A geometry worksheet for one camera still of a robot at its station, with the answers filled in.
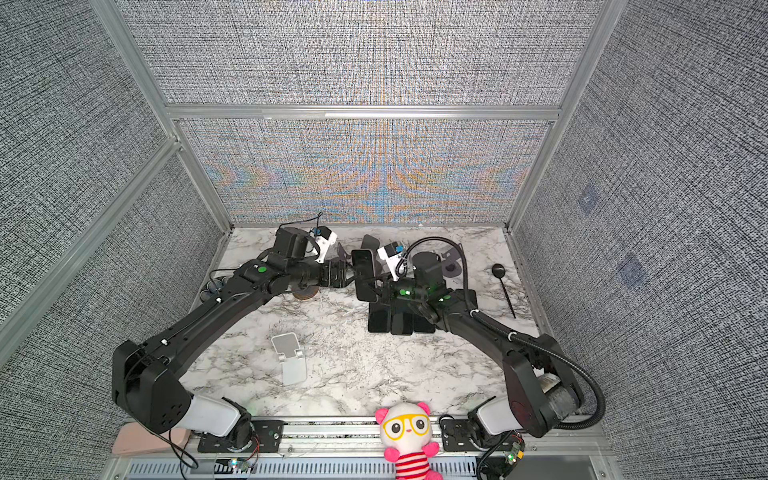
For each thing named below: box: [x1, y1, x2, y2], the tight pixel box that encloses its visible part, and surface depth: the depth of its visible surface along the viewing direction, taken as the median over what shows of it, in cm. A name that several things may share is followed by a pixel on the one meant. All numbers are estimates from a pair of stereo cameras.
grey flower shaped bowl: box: [199, 280, 225, 302], surface depth 99 cm
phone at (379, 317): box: [368, 301, 391, 333], surface depth 96 cm
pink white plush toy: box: [375, 402, 443, 480], surface depth 69 cm
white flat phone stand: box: [271, 332, 307, 386], surface depth 84 cm
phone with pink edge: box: [352, 249, 379, 303], surface depth 78 cm
